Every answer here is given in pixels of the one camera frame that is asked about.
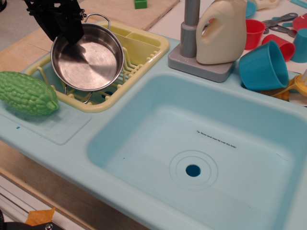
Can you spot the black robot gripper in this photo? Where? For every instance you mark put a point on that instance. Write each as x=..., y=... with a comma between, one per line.
x=69, y=18

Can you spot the stainless steel pot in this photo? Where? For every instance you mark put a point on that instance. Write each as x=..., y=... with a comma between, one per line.
x=91, y=64

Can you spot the pale yellow drying rack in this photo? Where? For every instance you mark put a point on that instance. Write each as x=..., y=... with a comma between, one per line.
x=142, y=50

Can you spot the light blue toy sink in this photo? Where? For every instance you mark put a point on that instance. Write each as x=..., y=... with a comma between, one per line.
x=177, y=152

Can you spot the green toy block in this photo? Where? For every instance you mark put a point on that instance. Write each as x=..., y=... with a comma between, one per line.
x=140, y=4

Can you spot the green toy bitter melon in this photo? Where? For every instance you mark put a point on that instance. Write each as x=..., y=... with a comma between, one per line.
x=27, y=94

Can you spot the grey toy faucet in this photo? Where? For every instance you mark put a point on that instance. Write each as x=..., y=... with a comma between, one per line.
x=183, y=56

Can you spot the cream detergent bottle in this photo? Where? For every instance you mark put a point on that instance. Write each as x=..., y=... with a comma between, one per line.
x=221, y=32

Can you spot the blue plastic plate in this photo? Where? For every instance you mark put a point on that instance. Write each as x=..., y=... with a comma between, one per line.
x=251, y=9

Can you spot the red plastic cup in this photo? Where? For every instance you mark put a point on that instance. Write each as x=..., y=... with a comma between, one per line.
x=255, y=30
x=287, y=48

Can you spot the orange tape piece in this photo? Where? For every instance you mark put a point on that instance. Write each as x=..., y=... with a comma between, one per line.
x=40, y=217

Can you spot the cream toy item top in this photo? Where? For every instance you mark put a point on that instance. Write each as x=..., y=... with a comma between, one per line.
x=265, y=4

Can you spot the large blue plastic cup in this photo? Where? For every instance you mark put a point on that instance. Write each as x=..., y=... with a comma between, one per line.
x=264, y=68

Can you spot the grey toy utensil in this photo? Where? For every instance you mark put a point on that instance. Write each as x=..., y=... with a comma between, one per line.
x=281, y=24

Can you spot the blue plastic cup right edge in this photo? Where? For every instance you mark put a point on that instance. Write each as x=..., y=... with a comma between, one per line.
x=300, y=43

